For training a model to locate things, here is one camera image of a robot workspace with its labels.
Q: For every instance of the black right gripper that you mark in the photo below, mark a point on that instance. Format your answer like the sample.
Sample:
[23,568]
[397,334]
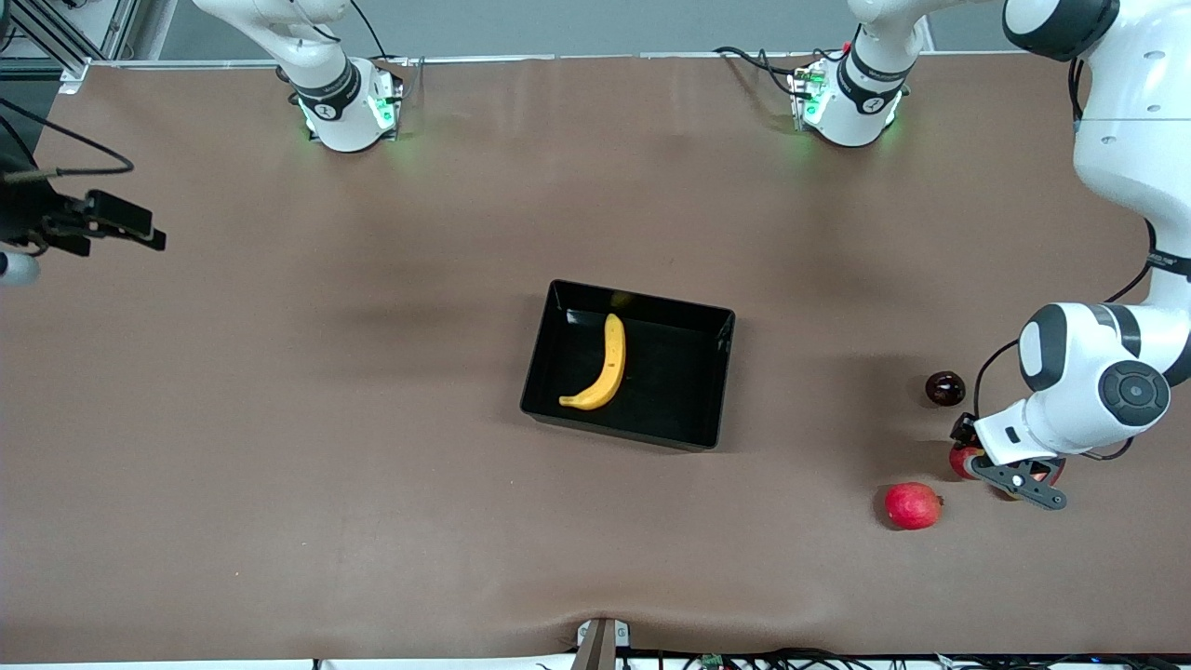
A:
[26,213]

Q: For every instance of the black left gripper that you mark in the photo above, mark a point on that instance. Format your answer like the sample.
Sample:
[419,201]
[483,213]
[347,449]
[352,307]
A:
[961,430]

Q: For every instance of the red yellow apple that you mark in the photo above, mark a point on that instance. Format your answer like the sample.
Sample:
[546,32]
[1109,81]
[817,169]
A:
[961,461]

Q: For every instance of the black plastic tray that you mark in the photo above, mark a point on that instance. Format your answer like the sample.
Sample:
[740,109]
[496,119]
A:
[670,409]

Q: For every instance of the yellow banana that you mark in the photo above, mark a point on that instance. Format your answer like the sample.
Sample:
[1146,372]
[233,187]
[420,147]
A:
[612,363]

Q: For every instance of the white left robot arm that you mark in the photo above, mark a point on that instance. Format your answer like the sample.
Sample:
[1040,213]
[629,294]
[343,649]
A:
[1126,140]

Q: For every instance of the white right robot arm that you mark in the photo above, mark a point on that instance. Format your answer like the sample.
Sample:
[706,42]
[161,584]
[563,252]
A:
[344,121]

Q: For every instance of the red yellow mango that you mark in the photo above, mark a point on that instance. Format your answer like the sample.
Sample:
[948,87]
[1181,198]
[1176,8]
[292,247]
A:
[1010,494]

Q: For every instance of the red pomegranate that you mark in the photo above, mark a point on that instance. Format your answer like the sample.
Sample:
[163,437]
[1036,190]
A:
[912,505]

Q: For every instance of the dark red plum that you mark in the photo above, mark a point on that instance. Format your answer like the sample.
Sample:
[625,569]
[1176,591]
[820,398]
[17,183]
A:
[944,389]

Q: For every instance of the small green circuit board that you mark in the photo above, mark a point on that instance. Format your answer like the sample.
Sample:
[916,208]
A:
[712,662]

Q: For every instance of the aluminium frame structure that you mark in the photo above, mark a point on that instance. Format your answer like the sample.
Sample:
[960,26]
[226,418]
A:
[121,23]

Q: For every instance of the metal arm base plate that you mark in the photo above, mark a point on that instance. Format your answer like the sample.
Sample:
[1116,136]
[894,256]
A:
[802,88]
[407,79]

